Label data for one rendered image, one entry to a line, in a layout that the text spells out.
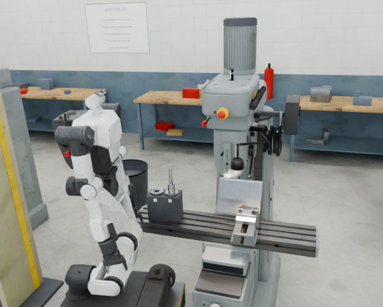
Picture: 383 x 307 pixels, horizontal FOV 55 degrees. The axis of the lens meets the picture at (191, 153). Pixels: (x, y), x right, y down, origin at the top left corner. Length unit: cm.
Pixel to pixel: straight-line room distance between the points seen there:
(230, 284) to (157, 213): 65
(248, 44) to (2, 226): 223
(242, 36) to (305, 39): 407
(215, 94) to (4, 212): 194
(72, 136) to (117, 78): 544
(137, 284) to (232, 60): 158
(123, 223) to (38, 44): 620
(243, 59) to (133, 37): 482
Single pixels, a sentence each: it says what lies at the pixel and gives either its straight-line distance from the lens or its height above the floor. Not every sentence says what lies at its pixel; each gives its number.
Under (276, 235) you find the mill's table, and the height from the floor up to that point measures 94.
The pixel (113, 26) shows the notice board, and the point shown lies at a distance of 712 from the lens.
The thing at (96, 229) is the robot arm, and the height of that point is 124.
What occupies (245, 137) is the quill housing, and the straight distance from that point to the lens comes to 216.
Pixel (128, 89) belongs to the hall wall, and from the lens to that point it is 716.
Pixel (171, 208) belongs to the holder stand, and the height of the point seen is 105.
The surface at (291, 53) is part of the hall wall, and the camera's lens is 632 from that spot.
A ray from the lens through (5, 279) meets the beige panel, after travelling 338.
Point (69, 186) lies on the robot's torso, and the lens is 222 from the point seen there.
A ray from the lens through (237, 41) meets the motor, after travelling 227.
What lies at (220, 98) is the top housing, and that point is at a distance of 195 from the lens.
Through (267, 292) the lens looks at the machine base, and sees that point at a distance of 314.
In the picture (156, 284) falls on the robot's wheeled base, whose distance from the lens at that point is 260.
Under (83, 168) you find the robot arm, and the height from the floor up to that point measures 157.
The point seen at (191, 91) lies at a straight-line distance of 609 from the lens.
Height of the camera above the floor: 229
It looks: 22 degrees down
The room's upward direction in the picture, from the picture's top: 2 degrees counter-clockwise
